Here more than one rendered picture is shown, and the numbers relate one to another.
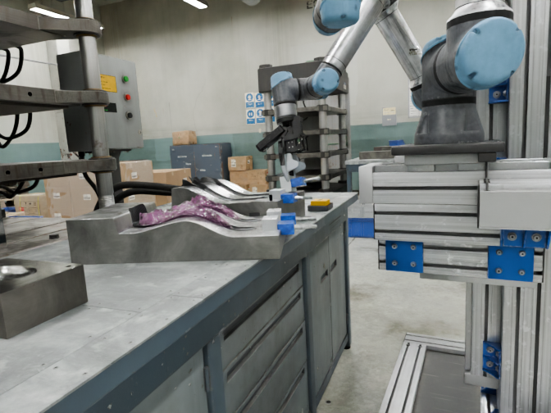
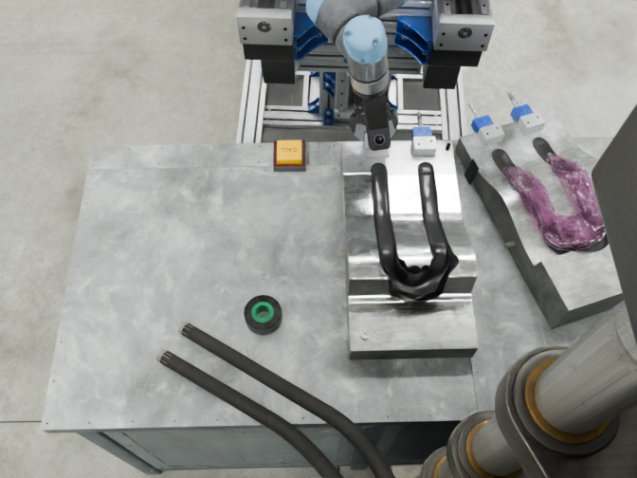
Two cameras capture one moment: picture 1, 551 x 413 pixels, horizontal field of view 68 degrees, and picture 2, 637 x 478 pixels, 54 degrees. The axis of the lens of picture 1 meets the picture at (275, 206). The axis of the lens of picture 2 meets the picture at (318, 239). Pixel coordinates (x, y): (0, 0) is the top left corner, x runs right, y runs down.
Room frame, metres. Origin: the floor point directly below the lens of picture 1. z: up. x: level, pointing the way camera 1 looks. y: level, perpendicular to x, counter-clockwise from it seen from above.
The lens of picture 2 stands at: (1.86, 0.70, 2.09)
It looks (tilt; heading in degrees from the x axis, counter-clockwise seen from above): 62 degrees down; 246
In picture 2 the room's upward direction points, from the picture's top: straight up
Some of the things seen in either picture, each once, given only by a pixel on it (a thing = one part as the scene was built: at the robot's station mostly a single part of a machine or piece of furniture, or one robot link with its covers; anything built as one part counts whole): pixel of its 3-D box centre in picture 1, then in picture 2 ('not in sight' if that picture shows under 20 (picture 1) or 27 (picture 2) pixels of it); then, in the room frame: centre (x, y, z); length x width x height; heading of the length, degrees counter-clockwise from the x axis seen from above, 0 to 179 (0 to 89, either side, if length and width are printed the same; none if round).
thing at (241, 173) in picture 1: (250, 176); not in sight; (8.23, 0.46, 0.42); 0.86 x 0.33 x 0.83; 67
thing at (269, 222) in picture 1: (289, 227); (520, 112); (0.99, -0.03, 0.86); 0.13 x 0.05 x 0.05; 85
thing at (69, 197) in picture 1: (102, 199); not in sight; (5.23, 2.20, 0.47); 1.22 x 0.80 x 0.94; 71
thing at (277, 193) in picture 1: (292, 197); (421, 133); (1.27, -0.05, 0.89); 0.13 x 0.05 x 0.05; 67
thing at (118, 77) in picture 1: (116, 222); not in sight; (1.89, 0.74, 0.74); 0.31 x 0.22 x 1.47; 158
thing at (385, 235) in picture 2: (226, 188); (411, 221); (1.41, 0.16, 0.92); 0.35 x 0.16 x 0.09; 68
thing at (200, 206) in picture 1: (188, 211); (559, 195); (1.07, 0.23, 0.90); 0.26 x 0.18 x 0.08; 85
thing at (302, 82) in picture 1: (312, 88); (342, 12); (1.44, -0.15, 1.24); 0.11 x 0.11 x 0.08; 11
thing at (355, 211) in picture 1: (375, 208); not in sight; (4.46, -1.10, 0.28); 0.61 x 0.41 x 0.15; 67
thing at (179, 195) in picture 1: (225, 201); (404, 239); (1.42, 0.17, 0.87); 0.50 x 0.26 x 0.14; 68
